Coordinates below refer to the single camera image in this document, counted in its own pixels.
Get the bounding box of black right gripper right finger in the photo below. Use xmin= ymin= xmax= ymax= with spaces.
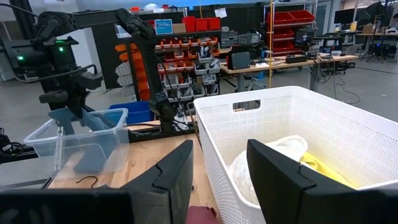
xmin=246 ymin=139 xmax=358 ymax=224

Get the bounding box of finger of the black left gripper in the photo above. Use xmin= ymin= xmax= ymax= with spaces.
xmin=48 ymin=107 xmax=82 ymax=135

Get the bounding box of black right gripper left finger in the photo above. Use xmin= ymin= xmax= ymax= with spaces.
xmin=119 ymin=139 xmax=195 ymax=224

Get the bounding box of grey-blue cloth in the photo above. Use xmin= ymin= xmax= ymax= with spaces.
xmin=73 ymin=108 xmax=121 ymax=175

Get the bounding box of maroon cloth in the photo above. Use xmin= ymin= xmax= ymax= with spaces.
xmin=185 ymin=205 xmax=220 ymax=224

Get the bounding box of clear plastic bin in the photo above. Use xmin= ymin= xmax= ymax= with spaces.
xmin=23 ymin=108 xmax=131 ymax=175

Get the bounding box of white cloth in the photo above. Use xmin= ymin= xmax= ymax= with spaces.
xmin=229 ymin=134 xmax=309 ymax=207

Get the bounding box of yellow cloth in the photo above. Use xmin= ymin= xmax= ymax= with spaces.
xmin=299 ymin=151 xmax=357 ymax=189

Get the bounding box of blue plastic bin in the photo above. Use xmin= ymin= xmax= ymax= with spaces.
xmin=108 ymin=101 xmax=155 ymax=125

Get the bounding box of white perforated plastic basket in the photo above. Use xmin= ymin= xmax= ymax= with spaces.
xmin=193 ymin=86 xmax=398 ymax=224

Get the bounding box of blue sign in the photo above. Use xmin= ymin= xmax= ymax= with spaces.
xmin=154 ymin=19 xmax=174 ymax=35

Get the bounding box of black parts bin rack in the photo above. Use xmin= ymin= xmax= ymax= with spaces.
xmin=113 ymin=6 xmax=222 ymax=105

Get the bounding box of red storage bin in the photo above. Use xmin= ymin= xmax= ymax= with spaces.
xmin=272 ymin=28 xmax=295 ymax=40
xmin=267 ymin=11 xmax=295 ymax=26
xmin=272 ymin=41 xmax=295 ymax=53
xmin=288 ymin=9 xmax=315 ymax=24
xmin=182 ymin=16 xmax=197 ymax=33
xmin=207 ymin=17 xmax=221 ymax=31
xmin=195 ymin=17 xmax=209 ymax=32

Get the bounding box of wooden top workbench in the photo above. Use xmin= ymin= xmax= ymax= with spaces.
xmin=220 ymin=53 xmax=360 ymax=93

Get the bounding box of black box on workbench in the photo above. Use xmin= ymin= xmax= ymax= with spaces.
xmin=226 ymin=45 xmax=251 ymax=71

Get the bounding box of black distant monitor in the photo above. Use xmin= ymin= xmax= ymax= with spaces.
xmin=334 ymin=8 xmax=356 ymax=25

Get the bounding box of yellow hanging cable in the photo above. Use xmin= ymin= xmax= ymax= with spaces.
xmin=268 ymin=0 xmax=275 ymax=88

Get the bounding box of metal wire shelving unit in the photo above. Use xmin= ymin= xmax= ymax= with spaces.
xmin=263 ymin=0 xmax=318 ymax=57

